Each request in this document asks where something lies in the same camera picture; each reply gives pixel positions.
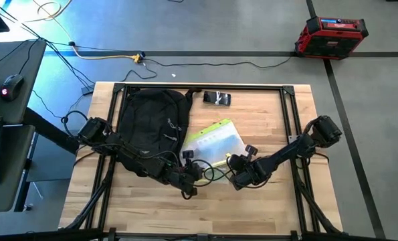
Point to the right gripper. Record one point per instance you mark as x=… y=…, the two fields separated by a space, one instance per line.
x=245 y=172

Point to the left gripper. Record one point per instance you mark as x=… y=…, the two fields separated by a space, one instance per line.
x=187 y=179

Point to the blue white pill organizer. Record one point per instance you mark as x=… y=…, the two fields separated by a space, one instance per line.
x=232 y=139

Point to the clear mesh pouch yellow-green trim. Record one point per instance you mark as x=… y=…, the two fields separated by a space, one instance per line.
x=212 y=144

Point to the black backpack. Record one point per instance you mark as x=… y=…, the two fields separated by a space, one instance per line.
x=152 y=117

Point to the black smartphone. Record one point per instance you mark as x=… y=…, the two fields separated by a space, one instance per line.
x=212 y=97

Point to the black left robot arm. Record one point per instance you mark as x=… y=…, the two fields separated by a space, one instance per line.
x=125 y=150

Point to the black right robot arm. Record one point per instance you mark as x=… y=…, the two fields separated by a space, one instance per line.
x=285 y=152

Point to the black power adapter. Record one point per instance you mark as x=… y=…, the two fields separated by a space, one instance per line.
x=87 y=90

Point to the red black jobsite radio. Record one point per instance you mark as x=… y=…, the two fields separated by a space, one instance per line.
x=329 y=40

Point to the black diagonal desk beam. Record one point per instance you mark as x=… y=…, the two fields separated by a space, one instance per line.
x=45 y=129

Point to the dark grey desk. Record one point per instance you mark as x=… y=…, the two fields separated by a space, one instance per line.
x=31 y=83
x=14 y=167

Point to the black computer mouse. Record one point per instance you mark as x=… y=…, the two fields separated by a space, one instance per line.
x=12 y=87

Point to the black aluminium table frame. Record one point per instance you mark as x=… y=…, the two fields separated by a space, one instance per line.
x=252 y=87

